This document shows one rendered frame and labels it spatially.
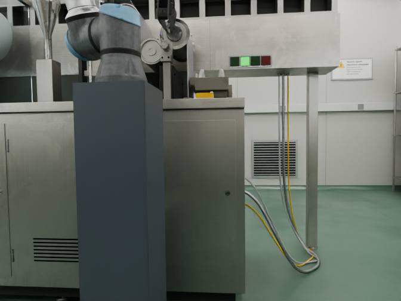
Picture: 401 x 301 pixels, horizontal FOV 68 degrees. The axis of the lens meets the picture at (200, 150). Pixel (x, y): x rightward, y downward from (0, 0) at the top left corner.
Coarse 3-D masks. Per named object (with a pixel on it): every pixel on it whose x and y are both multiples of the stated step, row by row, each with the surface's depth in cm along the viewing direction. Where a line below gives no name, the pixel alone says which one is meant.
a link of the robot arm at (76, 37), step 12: (72, 0) 88; (84, 0) 89; (72, 12) 88; (84, 12) 88; (96, 12) 90; (72, 24) 89; (84, 24) 89; (72, 36) 91; (84, 36) 88; (72, 48) 93; (84, 48) 91; (84, 60) 98
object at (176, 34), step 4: (168, 28) 143; (176, 28) 143; (180, 28) 142; (172, 32) 143; (176, 32) 143; (180, 32) 142; (168, 36) 143; (172, 36) 143; (176, 36) 143; (180, 36) 143; (172, 40) 143; (176, 40) 143
